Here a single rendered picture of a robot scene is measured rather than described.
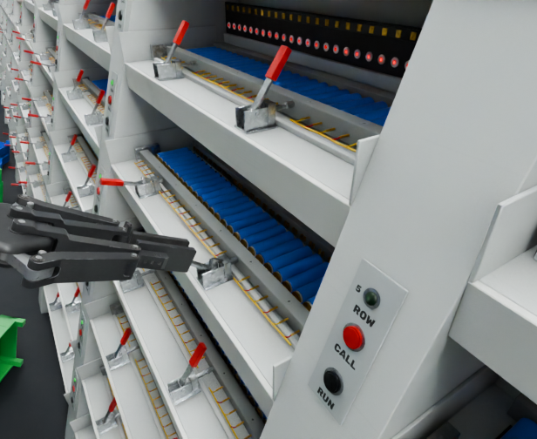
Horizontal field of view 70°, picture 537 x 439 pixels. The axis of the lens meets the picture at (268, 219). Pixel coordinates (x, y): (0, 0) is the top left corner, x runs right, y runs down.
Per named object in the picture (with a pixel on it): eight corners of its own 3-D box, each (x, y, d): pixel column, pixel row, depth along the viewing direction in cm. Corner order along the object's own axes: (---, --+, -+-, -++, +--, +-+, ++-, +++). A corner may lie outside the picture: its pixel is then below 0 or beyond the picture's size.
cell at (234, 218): (263, 219, 61) (227, 232, 58) (257, 213, 62) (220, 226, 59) (263, 209, 60) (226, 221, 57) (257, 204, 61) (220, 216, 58)
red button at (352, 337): (354, 354, 27) (362, 336, 26) (338, 339, 28) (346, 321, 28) (363, 351, 28) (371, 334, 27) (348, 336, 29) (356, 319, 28)
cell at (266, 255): (302, 253, 54) (263, 269, 51) (295, 246, 55) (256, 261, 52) (303, 242, 53) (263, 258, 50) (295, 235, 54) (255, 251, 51)
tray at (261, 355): (273, 428, 38) (274, 367, 33) (114, 184, 81) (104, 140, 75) (411, 340, 47) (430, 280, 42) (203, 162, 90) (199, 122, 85)
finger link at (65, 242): (13, 215, 32) (12, 223, 31) (142, 239, 39) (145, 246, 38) (1, 254, 33) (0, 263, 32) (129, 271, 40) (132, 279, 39)
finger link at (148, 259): (119, 246, 38) (127, 262, 36) (166, 252, 42) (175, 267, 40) (114, 259, 39) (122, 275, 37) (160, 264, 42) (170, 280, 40)
